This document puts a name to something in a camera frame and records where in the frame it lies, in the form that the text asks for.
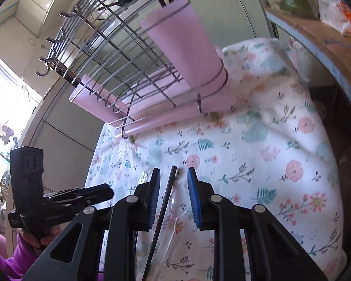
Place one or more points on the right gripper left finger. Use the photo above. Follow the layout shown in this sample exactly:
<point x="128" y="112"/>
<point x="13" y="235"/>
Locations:
<point x="147" y="194"/>

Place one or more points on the metal wire dish rack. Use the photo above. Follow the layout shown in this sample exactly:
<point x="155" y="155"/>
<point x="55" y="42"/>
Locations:
<point x="109" y="46"/>

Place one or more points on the orange white snack bag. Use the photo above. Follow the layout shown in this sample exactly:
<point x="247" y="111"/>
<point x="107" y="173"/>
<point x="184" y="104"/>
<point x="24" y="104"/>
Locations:
<point x="336" y="14"/>

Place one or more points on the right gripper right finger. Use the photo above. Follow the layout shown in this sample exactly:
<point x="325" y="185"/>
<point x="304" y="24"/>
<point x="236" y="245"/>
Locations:
<point x="202" y="209"/>

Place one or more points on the pink drip tray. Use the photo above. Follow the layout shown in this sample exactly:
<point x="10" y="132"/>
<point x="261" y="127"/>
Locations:
<point x="170" y="99"/>

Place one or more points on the floral bear tablecloth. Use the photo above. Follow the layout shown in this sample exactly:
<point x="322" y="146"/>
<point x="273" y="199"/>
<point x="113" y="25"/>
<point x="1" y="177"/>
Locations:
<point x="270" y="148"/>

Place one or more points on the green vegetable bag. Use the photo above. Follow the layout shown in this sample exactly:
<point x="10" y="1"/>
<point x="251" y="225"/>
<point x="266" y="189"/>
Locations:
<point x="300" y="8"/>

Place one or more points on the black chopstick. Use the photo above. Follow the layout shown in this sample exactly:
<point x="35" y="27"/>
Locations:
<point x="161" y="216"/>

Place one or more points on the pink utensil cup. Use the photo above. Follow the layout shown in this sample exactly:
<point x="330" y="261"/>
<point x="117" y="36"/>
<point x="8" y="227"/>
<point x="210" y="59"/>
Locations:
<point x="98" y="101"/>
<point x="180" y="35"/>

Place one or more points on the clear plastic spoon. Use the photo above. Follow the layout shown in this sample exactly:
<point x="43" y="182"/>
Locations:
<point x="177" y="208"/>

